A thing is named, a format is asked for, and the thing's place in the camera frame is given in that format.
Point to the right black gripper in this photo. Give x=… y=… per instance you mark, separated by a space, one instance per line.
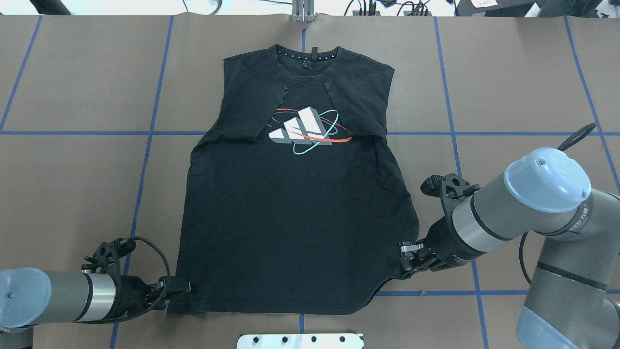
x=444 y=241

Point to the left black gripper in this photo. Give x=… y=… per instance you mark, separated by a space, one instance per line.
x=131 y=292

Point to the black printed t-shirt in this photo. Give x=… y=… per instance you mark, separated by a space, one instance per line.
x=294 y=200

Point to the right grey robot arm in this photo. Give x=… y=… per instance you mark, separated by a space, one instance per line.
x=548 y=193

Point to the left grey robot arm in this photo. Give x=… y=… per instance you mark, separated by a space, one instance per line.
x=31 y=297

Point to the blue tape line lengthwise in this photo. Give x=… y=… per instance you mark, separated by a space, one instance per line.
x=452 y=129

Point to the blue tape line crosswise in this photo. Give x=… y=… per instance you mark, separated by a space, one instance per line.
x=158 y=133

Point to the black usb hub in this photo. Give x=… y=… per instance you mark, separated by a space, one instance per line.
x=369 y=8

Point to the blue centre tape line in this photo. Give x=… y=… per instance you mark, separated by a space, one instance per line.
x=303 y=39

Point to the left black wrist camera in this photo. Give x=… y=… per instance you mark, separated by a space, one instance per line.
x=107 y=257

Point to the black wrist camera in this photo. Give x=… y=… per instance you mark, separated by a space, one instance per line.
x=450 y=188
x=107 y=257

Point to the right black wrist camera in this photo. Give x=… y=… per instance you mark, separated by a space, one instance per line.
x=450 y=188

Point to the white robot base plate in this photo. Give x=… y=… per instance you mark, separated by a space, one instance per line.
x=302 y=341

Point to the aluminium profile post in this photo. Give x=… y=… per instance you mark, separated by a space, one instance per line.
x=303 y=11

